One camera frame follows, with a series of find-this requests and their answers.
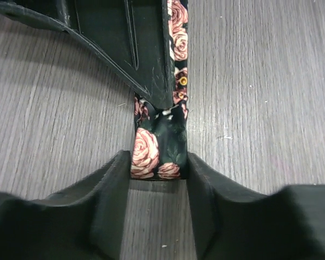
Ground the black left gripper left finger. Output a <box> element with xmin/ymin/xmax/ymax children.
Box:
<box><xmin>0</xmin><ymin>151</ymin><xmax>131</xmax><ymax>259</ymax></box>

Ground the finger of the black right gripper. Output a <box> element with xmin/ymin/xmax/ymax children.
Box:
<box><xmin>0</xmin><ymin>1</ymin><xmax>175</xmax><ymax>109</ymax></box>

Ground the floral rose necktie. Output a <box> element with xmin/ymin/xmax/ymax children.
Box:
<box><xmin>131</xmin><ymin>1</ymin><xmax>189</xmax><ymax>181</ymax></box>

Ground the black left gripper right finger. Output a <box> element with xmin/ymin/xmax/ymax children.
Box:
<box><xmin>187</xmin><ymin>153</ymin><xmax>325</xmax><ymax>259</ymax></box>

